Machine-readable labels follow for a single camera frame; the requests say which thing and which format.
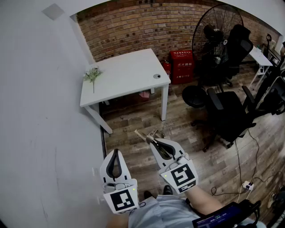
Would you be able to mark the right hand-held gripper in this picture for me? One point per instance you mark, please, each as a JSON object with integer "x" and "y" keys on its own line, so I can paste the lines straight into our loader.
{"x": 182, "y": 176}

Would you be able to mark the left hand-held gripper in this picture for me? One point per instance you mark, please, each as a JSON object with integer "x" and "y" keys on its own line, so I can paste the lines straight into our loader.
{"x": 120, "y": 201}

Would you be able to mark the grey metal tool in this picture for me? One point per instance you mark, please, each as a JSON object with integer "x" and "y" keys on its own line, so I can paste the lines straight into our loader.
{"x": 140, "y": 134}

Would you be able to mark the person's left forearm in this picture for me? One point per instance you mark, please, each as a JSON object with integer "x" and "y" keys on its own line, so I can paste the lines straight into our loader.
{"x": 116, "y": 222}

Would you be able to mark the person's right forearm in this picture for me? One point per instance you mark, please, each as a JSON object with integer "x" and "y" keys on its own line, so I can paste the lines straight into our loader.
{"x": 200, "y": 198}

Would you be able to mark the person's black right shoe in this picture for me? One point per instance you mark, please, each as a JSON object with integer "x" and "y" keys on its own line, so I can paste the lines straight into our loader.
{"x": 168, "y": 189}

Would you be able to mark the person's black shoe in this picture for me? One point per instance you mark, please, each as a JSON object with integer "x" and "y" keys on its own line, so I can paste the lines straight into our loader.
{"x": 148, "y": 194}
{"x": 168, "y": 189}

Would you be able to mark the person's black left shoe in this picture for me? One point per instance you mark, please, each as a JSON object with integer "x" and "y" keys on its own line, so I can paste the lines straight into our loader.
{"x": 148, "y": 194}

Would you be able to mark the person's light grey clothing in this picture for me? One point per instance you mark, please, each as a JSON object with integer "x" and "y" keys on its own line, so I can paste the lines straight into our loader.
{"x": 160, "y": 211}

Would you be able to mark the black floor fan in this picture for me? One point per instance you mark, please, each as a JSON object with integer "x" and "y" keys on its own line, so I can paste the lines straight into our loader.
{"x": 194, "y": 96}

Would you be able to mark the pink item under table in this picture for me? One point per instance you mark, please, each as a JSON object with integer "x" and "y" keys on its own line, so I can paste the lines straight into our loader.
{"x": 144, "y": 94}

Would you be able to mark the black office chair with armrests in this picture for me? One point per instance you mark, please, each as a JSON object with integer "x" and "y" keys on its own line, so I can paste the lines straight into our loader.
{"x": 229, "y": 113}

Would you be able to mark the black tablet device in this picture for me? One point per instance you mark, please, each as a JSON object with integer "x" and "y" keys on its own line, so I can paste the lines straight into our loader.
{"x": 222, "y": 217}

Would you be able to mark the red fire extinguisher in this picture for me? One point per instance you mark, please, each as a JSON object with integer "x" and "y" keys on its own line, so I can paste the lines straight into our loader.
{"x": 166, "y": 69}

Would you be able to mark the white power strip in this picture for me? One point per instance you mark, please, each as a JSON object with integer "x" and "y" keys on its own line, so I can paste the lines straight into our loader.
{"x": 248, "y": 185}

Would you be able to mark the red fire extinguisher box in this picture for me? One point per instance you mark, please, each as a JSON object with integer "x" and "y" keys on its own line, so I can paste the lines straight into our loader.
{"x": 182, "y": 66}

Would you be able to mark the white table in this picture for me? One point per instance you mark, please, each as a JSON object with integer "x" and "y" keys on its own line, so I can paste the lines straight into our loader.
{"x": 124, "y": 73}

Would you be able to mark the artificial flower bouquet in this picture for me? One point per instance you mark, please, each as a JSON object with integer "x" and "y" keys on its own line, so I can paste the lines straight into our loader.
{"x": 92, "y": 74}

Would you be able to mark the black high-back office chair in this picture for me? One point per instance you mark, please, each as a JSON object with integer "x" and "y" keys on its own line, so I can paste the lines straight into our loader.
{"x": 240, "y": 44}

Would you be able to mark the small white desk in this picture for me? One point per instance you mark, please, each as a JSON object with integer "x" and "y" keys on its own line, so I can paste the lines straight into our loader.
{"x": 260, "y": 58}

